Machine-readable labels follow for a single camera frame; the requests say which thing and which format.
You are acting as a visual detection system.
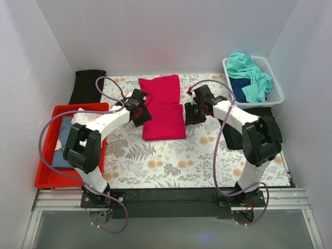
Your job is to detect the red t shirt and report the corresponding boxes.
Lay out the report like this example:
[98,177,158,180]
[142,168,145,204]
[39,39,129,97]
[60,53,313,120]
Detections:
[139,75,186,141]

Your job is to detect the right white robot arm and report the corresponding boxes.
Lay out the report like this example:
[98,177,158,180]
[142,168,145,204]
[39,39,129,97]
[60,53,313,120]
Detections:
[185,80,283,204]

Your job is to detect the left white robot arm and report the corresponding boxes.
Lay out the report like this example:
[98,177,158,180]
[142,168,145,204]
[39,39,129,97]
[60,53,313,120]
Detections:
[63,89,152,208]

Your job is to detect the dark blue t shirt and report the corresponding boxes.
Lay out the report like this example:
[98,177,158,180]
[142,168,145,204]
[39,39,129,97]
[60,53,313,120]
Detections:
[229,78,251,103]

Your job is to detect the floral patterned mat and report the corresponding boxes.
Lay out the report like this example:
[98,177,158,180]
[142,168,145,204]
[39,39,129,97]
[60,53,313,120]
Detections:
[100,74,291,189]

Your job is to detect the black cloth right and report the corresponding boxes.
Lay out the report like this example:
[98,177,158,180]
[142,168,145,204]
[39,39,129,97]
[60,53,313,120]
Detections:
[223,107,274,150]

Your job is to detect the black cloth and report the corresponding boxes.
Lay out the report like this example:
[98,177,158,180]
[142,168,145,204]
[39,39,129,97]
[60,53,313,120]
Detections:
[69,70,106,104]
[223,107,274,150]

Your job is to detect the teal t shirt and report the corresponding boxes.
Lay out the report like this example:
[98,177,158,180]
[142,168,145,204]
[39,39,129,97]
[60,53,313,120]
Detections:
[226,53,272,103]

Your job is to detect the black cloth back left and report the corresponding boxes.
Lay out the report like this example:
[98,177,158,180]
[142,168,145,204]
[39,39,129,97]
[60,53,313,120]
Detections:
[69,70,106,104]

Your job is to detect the folded white t shirt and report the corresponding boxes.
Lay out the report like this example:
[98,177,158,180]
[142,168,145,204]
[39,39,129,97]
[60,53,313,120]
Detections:
[71,107,91,125]

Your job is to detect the white plastic basket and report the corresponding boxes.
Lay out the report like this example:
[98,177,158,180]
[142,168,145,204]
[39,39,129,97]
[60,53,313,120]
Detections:
[223,56,284,109]

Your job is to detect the folded blue t shirt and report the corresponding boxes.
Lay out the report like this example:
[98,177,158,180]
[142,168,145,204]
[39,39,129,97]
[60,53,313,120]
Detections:
[51,117,72,169]

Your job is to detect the red plastic tray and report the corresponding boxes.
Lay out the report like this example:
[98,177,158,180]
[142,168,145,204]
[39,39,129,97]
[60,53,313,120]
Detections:
[34,102,109,189]

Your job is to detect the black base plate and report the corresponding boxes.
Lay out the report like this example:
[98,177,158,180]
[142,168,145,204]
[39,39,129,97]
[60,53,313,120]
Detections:
[80,188,266,219]

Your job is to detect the aluminium frame rail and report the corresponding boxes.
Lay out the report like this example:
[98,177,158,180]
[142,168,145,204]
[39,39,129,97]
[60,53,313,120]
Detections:
[23,188,324,248]

